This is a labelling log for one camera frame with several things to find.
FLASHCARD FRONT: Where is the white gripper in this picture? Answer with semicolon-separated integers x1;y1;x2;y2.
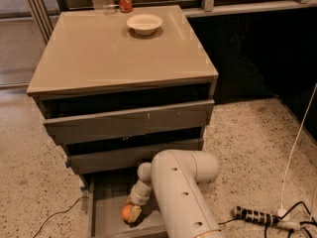
125;181;152;224

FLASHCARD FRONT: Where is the orange fruit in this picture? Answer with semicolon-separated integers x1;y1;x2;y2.
121;204;133;222

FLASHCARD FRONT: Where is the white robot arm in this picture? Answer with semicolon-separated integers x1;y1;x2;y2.
122;150;225;238

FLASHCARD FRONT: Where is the grey open bottom drawer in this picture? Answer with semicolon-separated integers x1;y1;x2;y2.
88;168;168;238

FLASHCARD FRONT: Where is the grey middle drawer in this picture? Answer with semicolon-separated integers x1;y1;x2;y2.
67;138;204;175

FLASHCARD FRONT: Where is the grey top drawer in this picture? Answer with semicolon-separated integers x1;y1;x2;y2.
45;99;214;145

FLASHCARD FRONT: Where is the grey drawer cabinet beige top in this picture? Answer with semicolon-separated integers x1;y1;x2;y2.
26;5;220;183

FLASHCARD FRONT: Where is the black white power strip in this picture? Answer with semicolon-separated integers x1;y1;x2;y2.
232;206;279;226

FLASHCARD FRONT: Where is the white paper bowl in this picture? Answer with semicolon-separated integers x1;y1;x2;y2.
127;14;162;36

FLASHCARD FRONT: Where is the black cable left floor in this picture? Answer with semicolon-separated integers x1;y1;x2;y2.
32;195;89;238

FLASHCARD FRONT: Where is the black cables right floor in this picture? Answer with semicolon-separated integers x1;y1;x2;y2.
217;200;317;238

